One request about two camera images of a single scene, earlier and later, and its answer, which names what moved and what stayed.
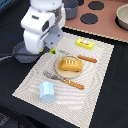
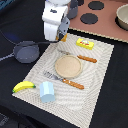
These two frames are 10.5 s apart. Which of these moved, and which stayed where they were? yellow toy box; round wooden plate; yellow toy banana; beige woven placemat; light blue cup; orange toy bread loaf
Moved: yellow toy banana; orange toy bread loaf
Stayed: beige woven placemat; round wooden plate; light blue cup; yellow toy box
